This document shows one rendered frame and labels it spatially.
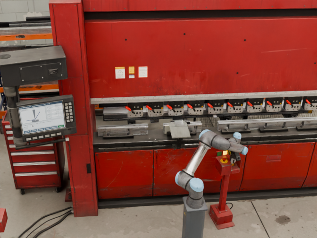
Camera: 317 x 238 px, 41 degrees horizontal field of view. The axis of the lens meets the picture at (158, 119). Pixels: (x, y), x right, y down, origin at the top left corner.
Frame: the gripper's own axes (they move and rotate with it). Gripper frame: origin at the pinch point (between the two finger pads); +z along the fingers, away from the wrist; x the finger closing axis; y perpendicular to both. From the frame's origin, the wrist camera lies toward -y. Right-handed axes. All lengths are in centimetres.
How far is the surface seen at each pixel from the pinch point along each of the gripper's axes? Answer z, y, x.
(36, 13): 30, 476, 158
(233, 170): 2.5, -6.6, 1.8
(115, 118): -11, 85, 98
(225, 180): 19.2, -2.8, 6.1
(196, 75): -76, 48, 28
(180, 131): -24, 31, 45
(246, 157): 13.4, 18.7, -25.9
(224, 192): 35.6, -4.2, 5.3
